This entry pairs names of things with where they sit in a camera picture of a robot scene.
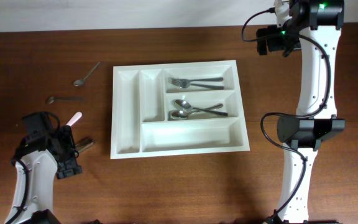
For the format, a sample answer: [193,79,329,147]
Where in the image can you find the long steel tongs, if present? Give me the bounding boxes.
[75,138,95,154]

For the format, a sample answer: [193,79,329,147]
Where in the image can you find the pink plastic knife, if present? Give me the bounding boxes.
[66,111,83,126]

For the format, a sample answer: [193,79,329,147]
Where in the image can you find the small dark teaspoon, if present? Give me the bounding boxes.
[45,96,84,105]

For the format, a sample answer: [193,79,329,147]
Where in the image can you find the steel fork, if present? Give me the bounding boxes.
[169,77,224,88]
[171,81,224,90]

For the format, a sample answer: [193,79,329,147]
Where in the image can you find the steel tablespoon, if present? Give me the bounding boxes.
[173,99,228,117]
[169,103,223,120]

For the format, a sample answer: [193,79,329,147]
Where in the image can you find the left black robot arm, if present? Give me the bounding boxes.
[5,111,82,224]

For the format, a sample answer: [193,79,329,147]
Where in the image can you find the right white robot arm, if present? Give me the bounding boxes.
[257,1,345,223]

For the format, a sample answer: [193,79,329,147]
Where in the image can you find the small steel teaspoon upper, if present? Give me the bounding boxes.
[73,62,101,86]

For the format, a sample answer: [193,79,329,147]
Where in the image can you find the white plastic cutlery tray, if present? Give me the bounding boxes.
[110,60,250,159]

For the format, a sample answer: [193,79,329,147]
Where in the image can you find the left black camera cable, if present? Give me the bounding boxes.
[4,111,62,224]

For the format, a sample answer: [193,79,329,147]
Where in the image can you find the black camera cable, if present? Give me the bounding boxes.
[241,7,332,224]
[4,111,62,224]

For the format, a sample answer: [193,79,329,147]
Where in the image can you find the right black camera cable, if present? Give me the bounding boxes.
[241,7,332,224]

